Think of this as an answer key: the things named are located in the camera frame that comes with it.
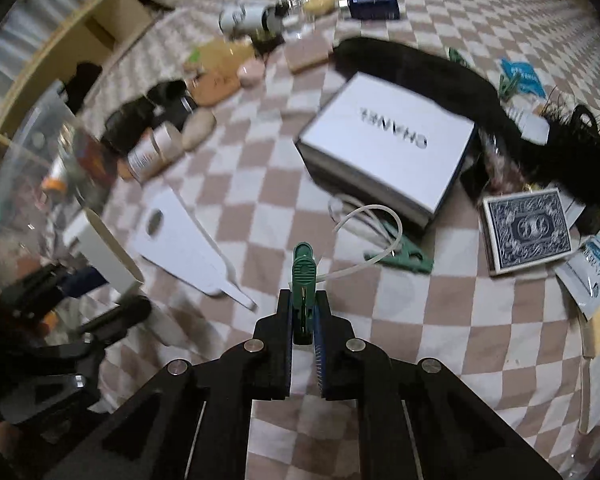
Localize white paper tag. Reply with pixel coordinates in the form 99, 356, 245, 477
509, 104, 552, 144

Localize blue playing card deck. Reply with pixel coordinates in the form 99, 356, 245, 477
481, 187, 574, 278

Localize black hair wig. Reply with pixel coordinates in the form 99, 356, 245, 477
332, 37, 527, 147

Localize black feather accessory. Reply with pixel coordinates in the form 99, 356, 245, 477
529, 104, 600, 222

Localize yellow round plush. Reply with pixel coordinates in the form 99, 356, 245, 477
302, 0, 337, 19

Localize blue small packet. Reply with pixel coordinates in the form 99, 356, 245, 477
499, 57, 547, 99

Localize pink egg-shaped sponge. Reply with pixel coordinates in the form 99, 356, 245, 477
238, 57, 266, 87

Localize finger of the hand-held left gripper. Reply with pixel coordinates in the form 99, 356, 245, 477
0, 260, 109, 319
75, 295, 154, 349

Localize black round jar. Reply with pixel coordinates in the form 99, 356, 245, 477
252, 30, 287, 57

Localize pink square compact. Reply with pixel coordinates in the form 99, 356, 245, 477
284, 34, 332, 73

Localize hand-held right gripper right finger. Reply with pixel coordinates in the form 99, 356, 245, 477
312, 289, 564, 480

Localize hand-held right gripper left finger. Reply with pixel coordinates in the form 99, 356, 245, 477
45, 289, 294, 480

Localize grey curtain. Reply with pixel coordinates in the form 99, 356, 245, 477
0, 0, 116, 81

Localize white thin tube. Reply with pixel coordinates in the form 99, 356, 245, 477
328, 194, 404, 282

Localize white serrated opener tool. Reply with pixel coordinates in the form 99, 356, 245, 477
132, 187, 259, 310

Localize white pill bottle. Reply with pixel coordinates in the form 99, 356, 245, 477
126, 123, 184, 184

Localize white thermos cup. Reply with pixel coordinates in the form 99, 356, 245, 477
218, 2, 287, 37

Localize wooden bedside shelf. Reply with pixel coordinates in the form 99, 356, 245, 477
0, 0, 177, 171

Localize white charger adapter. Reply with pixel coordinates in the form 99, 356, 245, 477
62, 208, 146, 295

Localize white sachet packet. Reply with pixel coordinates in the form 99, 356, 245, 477
554, 234, 600, 322

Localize beige fluffy puff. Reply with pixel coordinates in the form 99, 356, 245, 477
181, 108, 218, 152

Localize yellow translucent case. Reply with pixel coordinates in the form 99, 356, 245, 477
184, 39, 257, 74

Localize clear plastic storage bin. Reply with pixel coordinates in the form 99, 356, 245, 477
0, 84, 122, 312

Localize black monocular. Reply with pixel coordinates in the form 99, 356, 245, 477
146, 79, 189, 112

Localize dark blue bottle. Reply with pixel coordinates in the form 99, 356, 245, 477
337, 0, 402, 22

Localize white box black edges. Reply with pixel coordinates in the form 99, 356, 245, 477
294, 72, 477, 232

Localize black cloth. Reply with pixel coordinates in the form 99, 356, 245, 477
61, 62, 104, 112

